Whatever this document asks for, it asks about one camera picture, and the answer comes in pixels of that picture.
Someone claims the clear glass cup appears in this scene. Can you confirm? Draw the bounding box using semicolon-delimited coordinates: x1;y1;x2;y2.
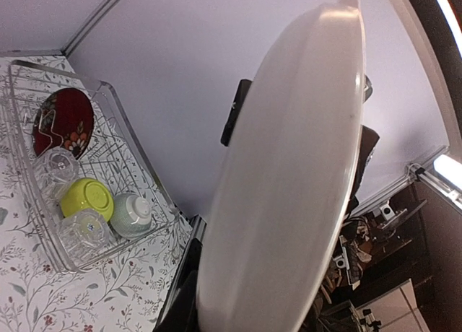
32;147;79;201
58;208;110;265

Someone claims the dark red patterned plate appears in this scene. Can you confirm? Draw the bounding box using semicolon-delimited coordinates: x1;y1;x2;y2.
32;87;95;159

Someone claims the wire dish rack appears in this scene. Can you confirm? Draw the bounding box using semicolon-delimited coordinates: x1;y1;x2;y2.
4;59;180;273

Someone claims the floral tablecloth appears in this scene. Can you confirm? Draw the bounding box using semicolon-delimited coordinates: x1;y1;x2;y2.
1;56;191;331

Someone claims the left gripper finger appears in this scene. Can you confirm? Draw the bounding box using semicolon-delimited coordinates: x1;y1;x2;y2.
153;238;202;331

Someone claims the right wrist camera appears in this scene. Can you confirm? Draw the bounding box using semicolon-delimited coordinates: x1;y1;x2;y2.
220;79;252;147

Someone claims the lime green bowl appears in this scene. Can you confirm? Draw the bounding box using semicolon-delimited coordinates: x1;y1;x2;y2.
59;178;114;222

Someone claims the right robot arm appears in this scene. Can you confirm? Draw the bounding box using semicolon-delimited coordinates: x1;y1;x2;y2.
346;126;380;215

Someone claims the white small bowl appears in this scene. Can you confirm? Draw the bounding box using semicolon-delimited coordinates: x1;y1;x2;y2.
109;193;152;240

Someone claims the white cream plate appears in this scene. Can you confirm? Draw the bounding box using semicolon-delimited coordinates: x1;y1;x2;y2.
196;0;365;331

